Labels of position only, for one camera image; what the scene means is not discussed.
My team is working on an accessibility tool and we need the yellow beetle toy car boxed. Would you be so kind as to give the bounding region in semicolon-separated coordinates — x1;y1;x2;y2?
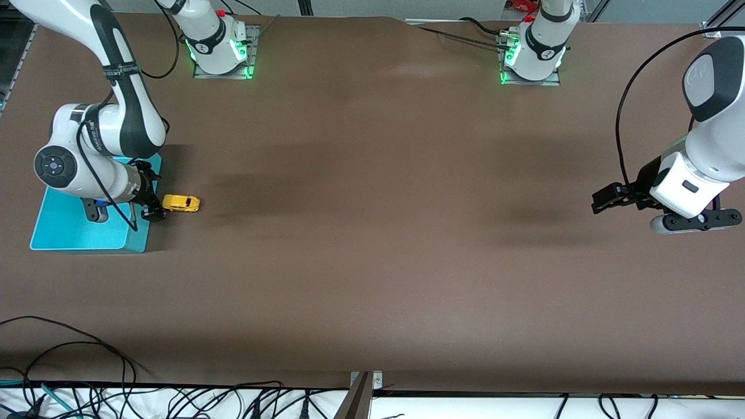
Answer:
162;194;201;214

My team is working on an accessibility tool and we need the turquoise plastic bin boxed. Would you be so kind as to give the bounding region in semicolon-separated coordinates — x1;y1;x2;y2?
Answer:
29;152;164;254

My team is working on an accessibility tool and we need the grey diagonal metal bar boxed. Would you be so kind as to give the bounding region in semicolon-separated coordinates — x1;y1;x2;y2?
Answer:
332;372;373;419

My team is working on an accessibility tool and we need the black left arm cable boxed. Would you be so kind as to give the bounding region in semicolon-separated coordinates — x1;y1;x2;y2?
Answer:
615;26;745;188

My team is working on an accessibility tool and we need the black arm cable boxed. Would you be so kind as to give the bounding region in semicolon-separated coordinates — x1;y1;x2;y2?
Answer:
74;0;179;232
615;26;745;188

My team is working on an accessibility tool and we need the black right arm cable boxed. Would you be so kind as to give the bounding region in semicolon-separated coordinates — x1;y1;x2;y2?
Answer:
74;0;179;232

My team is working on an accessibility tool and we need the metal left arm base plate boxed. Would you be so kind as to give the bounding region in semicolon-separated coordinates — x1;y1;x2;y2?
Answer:
498;32;563;87

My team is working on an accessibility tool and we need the long black looped cable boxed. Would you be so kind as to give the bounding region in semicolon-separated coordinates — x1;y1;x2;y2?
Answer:
23;341;127;388
0;316;137;388

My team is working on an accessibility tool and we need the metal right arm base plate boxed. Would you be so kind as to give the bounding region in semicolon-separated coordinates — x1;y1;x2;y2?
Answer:
193;24;260;80

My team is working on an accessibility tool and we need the aluminium frame profile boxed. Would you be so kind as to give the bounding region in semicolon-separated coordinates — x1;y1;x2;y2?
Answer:
582;0;612;23
701;0;745;39

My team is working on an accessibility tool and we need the thin black base cable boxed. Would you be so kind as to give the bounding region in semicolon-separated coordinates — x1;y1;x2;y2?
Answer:
416;26;513;53
224;0;265;17

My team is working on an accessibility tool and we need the teal cable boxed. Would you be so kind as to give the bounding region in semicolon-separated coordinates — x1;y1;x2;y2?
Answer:
0;378;70;418

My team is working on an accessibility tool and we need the thick black base cable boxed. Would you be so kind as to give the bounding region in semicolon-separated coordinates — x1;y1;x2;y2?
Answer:
460;16;516;35

